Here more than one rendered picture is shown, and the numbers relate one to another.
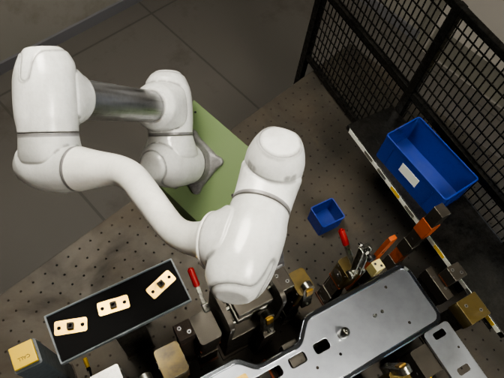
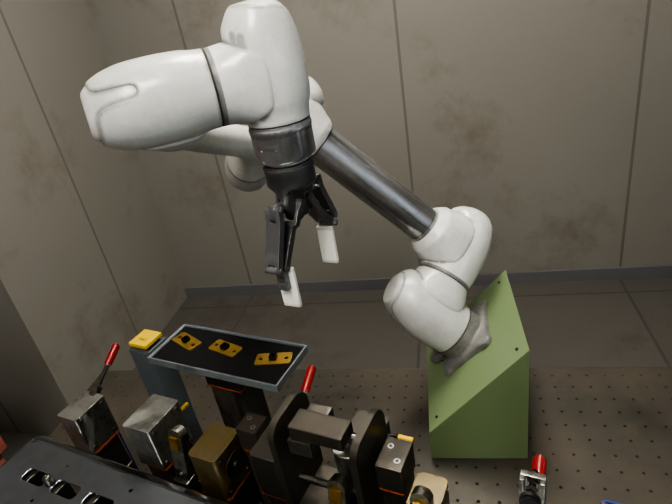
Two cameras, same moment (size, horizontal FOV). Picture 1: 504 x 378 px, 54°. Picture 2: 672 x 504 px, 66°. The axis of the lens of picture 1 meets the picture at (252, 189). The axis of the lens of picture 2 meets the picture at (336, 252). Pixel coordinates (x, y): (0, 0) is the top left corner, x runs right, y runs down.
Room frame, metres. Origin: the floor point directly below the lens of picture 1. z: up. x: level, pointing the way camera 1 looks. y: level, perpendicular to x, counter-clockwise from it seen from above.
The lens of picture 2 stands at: (0.23, -0.73, 1.88)
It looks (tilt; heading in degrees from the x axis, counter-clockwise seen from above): 27 degrees down; 69
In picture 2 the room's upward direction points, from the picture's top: 10 degrees counter-clockwise
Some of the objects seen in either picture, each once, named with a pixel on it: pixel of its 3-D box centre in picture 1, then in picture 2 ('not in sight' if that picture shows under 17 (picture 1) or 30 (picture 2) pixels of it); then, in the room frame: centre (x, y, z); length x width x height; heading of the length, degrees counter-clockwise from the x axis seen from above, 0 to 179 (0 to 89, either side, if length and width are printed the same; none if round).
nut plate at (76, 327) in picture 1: (70, 325); (185, 339); (0.24, 0.40, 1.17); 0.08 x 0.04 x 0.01; 111
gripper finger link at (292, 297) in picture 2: not in sight; (289, 286); (0.40, -0.07, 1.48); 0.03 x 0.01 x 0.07; 129
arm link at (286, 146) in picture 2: not in sight; (283, 140); (0.46, -0.03, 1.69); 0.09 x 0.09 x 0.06
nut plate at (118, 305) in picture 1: (113, 304); (224, 346); (0.32, 0.31, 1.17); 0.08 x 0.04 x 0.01; 120
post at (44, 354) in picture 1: (47, 369); (173, 406); (0.15, 0.49, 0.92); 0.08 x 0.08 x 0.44; 39
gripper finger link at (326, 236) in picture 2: not in sight; (327, 244); (0.51, 0.01, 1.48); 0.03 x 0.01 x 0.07; 129
